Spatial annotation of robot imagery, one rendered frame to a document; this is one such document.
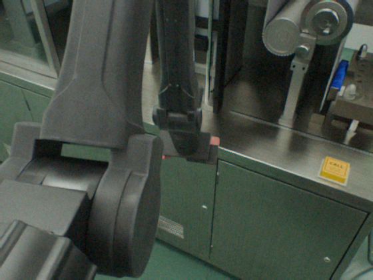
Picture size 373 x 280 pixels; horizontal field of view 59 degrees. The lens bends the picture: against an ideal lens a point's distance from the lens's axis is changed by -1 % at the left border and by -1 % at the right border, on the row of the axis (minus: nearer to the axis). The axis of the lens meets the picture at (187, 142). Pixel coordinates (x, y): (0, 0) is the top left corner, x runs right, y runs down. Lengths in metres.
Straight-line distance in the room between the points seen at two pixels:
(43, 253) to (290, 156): 0.97
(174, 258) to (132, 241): 1.66
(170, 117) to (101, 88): 0.36
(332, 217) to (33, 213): 1.06
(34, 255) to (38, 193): 0.04
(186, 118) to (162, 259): 1.36
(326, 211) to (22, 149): 1.02
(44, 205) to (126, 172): 0.05
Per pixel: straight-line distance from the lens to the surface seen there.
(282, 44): 1.17
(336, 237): 1.25
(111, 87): 0.23
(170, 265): 1.85
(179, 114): 0.58
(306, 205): 1.17
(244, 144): 1.11
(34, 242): 0.19
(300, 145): 1.15
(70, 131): 0.23
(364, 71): 1.38
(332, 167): 1.07
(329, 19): 1.09
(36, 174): 0.24
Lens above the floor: 1.63
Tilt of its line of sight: 41 degrees down
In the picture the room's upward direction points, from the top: straight up
